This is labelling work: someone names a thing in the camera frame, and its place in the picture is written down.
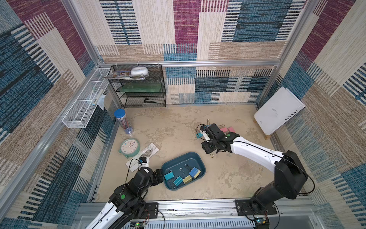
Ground yellow binder clip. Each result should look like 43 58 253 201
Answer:
190 168 201 179
179 168 193 184

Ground teal plastic storage box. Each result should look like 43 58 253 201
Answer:
161 152 206 191

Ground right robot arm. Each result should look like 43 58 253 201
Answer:
196 124 311 215

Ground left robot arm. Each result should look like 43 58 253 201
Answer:
87 167 163 229

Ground pink binder clip far right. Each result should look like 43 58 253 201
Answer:
228 127 235 133

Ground ruler set white package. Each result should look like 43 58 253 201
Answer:
126 143 160 172

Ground black stapler on shelf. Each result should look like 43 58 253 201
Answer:
144 98 164 104

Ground blue lid pencil tube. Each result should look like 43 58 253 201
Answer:
114 109 133 135

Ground white item in basket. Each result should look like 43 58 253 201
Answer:
91 91 106 110

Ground magazines on top shelf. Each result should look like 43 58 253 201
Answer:
104 71 150 80

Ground white round tape dispenser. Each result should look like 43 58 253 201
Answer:
131 66 149 76

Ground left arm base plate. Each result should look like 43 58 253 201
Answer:
135 202 159 219

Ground green round wall clock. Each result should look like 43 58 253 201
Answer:
118 138 141 158

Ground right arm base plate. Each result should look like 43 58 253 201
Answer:
234 199 277 216

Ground white wire wall basket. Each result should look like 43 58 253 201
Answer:
62 68 110 128

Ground black wire shelf rack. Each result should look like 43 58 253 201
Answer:
107 65 167 108

